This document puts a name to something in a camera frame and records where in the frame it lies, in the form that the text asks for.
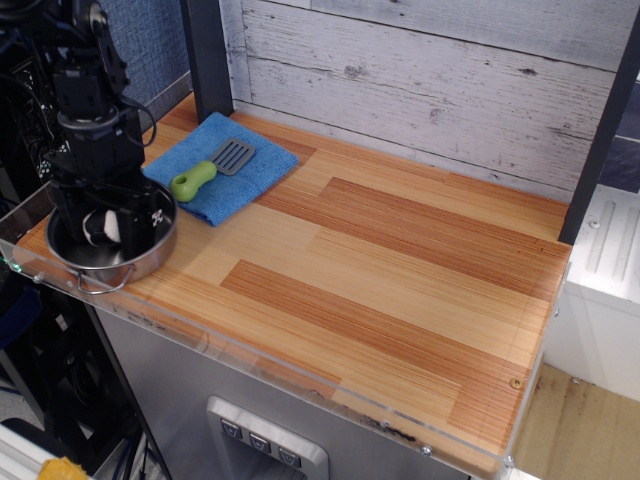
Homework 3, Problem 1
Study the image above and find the yellow black hose end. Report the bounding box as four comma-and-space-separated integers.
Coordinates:
37, 457, 84, 480

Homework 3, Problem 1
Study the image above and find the dark right frame post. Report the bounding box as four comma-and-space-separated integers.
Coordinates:
558, 12, 639, 245

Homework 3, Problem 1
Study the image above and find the green handled grey spatula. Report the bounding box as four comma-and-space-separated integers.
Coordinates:
169, 138, 255, 203

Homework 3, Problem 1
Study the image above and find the dark left frame post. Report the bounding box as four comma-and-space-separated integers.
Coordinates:
180, 0, 234, 123

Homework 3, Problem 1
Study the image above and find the blue folded cloth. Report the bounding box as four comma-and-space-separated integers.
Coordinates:
144, 113, 298, 227

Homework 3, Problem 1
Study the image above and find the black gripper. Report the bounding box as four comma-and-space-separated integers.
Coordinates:
49, 107, 158, 258

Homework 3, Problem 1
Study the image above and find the silver dispenser panel with buttons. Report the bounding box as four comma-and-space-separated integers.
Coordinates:
206, 395, 330, 479

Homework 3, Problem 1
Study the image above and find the plush sushi roll toy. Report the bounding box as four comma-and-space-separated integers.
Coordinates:
82, 210, 121, 247

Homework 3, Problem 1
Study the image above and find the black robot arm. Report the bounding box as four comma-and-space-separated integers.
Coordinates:
30, 1, 157, 259

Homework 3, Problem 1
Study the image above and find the dark frame post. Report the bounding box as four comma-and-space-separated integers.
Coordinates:
558, 12, 639, 245
180, 0, 234, 123

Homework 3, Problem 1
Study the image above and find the white ribbed appliance top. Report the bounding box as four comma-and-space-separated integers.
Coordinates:
568, 185, 639, 303

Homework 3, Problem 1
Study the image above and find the stainless steel bowl with handles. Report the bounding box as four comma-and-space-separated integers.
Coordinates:
45, 179, 178, 295

